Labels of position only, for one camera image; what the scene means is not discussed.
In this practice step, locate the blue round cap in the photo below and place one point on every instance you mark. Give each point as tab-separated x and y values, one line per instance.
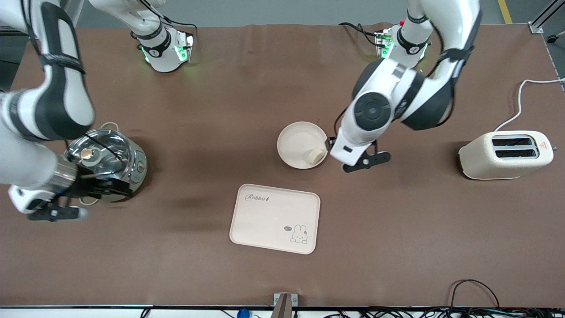
243	314

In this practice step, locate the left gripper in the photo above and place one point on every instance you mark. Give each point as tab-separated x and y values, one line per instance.
329	141

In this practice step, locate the round cream plate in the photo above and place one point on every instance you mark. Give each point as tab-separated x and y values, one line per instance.
295	141

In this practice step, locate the cream rabbit print tray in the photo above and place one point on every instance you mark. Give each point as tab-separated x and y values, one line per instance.
265	221

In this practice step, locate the metal camera bracket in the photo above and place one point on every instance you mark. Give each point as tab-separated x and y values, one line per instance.
284	307

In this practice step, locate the cream two-slot toaster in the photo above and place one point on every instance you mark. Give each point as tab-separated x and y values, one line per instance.
485	159

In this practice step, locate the aluminium frame profile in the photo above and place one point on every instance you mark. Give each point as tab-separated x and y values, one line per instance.
540	20

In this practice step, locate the stainless steel pot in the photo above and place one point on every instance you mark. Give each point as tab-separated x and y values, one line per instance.
137	172

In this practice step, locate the black caster wheel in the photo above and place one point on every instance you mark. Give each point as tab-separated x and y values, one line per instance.
551	39

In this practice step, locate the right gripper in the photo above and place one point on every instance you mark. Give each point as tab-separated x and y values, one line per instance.
93	185

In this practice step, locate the pale steamed bun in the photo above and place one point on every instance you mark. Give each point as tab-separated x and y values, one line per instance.
316	157

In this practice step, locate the right white Franka arm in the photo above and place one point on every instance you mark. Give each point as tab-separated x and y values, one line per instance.
57	88

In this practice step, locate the left white Franka arm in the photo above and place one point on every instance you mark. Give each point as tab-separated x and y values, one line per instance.
419	97

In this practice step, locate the glass pot lid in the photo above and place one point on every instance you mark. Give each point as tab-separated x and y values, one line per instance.
101	170

